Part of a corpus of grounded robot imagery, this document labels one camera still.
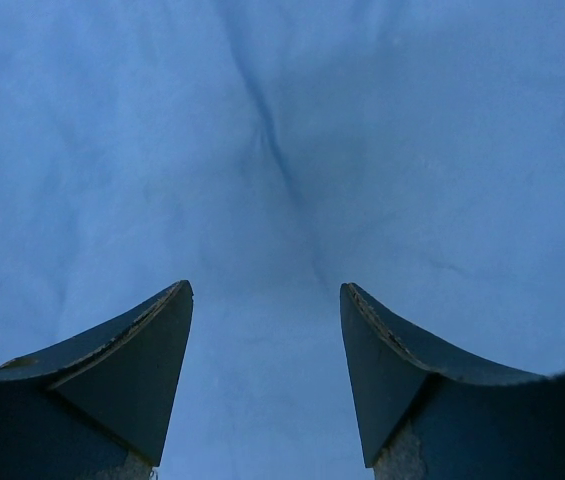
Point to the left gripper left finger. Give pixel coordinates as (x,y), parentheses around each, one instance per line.
(97,405)

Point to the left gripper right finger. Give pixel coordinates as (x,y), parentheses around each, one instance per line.
(427,409)

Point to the blue surgical drape cloth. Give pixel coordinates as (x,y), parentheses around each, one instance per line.
(268,152)

